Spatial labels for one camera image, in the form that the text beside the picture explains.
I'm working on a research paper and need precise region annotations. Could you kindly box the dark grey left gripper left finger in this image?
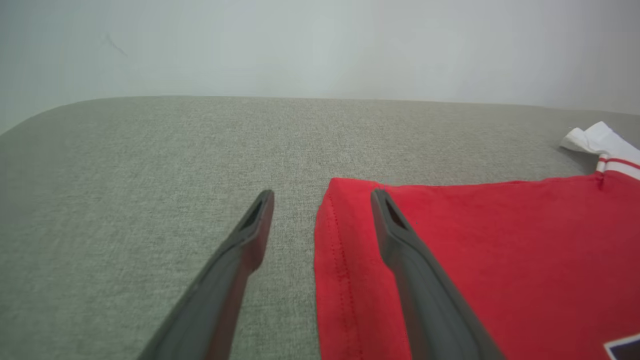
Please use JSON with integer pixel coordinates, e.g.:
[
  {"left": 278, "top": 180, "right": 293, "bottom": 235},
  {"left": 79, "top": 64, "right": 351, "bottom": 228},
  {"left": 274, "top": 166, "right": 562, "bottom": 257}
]
[{"left": 136, "top": 189, "right": 276, "bottom": 360}]

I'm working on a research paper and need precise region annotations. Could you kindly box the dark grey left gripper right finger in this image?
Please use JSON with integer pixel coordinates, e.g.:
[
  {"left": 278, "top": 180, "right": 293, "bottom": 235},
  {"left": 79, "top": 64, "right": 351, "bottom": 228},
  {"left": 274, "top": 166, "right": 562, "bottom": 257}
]
[{"left": 370, "top": 188, "right": 507, "bottom": 360}]

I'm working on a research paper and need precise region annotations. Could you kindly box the red Bulls basketball jersey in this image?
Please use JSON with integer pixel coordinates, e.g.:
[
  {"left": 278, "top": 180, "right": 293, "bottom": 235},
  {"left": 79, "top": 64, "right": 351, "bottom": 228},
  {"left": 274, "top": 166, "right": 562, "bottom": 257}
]
[{"left": 313, "top": 121, "right": 640, "bottom": 360}]

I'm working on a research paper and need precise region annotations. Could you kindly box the grey fabric sofa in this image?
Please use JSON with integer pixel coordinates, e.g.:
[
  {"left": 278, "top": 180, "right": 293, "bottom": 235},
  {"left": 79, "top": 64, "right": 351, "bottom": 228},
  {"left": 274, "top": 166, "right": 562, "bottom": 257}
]
[{"left": 0, "top": 95, "right": 640, "bottom": 360}]

